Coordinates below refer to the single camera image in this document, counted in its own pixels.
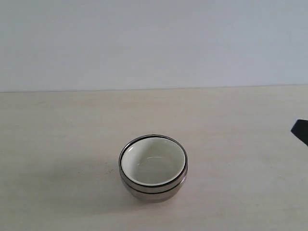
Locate ribbed stainless steel bowl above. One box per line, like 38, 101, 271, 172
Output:
118, 134, 189, 189

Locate white ceramic patterned bowl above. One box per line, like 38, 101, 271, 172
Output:
120, 137, 187, 187

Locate smooth stainless steel bowl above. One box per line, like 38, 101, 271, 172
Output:
121, 177, 186, 203

